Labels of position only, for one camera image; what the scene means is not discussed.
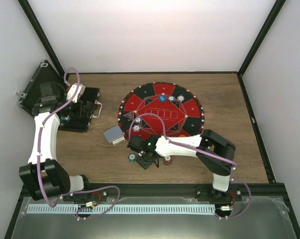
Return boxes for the blue orange 10 chip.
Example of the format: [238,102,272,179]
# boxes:
[133,124,141,132]

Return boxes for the blue small blind button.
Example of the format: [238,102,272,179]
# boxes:
[158,95,167,103]

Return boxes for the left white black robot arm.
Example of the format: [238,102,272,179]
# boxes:
[19,82,100,201]

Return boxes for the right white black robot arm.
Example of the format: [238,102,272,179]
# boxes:
[127,129,237,201]

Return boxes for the chips inside case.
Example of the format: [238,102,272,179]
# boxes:
[60,116,70,123]

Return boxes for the green blue chip stack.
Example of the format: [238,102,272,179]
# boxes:
[128,153,137,162]

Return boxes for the blue backed card deck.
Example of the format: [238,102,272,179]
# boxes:
[104,125,125,145]

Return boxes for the round red black poker mat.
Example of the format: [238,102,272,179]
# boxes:
[118,82,205,139]

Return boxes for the black poker case lid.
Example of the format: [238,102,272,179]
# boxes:
[15,60,67,117]

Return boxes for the chrome case handle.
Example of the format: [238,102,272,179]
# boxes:
[90,101,103,119]

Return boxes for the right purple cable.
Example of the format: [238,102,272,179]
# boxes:
[127,113,252,220]

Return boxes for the purple cable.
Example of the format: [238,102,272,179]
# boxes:
[36,67,121,221]
[127,113,252,220]

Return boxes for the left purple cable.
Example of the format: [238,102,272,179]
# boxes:
[36,67,121,221]

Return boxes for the light blue slotted rail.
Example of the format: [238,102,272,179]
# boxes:
[26,204,215,215]

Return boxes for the black front mounting rail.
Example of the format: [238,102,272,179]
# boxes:
[62,183,285,200]

